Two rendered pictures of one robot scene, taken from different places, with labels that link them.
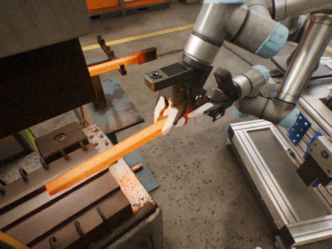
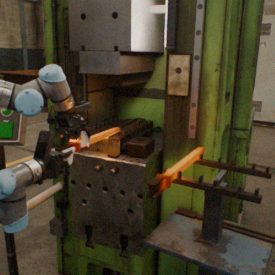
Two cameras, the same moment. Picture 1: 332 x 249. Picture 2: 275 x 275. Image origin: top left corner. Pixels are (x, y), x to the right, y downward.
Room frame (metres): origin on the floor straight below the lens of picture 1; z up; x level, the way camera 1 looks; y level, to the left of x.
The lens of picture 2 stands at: (1.51, -0.37, 1.36)
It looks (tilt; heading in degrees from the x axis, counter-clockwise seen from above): 16 degrees down; 150
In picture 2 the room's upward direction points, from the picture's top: 1 degrees clockwise
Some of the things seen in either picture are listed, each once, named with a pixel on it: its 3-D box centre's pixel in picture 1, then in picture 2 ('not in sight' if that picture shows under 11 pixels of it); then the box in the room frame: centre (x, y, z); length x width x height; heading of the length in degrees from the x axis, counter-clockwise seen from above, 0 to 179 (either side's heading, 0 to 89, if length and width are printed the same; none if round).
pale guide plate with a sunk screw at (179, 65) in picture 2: not in sight; (178, 75); (0.45, 0.44, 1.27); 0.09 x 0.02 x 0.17; 37
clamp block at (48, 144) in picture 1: (64, 144); (141, 147); (0.38, 0.30, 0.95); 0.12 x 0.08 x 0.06; 127
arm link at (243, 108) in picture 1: (248, 103); (8, 211); (0.62, -0.30, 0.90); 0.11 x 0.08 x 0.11; 57
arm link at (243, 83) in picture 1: (235, 88); (30, 171); (0.59, -0.22, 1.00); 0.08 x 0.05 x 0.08; 38
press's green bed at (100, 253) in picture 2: not in sight; (129, 253); (0.19, 0.35, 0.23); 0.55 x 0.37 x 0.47; 127
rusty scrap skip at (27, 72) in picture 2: not in sight; (38, 88); (-6.74, 1.33, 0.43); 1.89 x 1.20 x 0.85; 27
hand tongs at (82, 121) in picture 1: (73, 96); (251, 232); (0.87, 0.49, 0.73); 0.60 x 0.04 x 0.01; 28
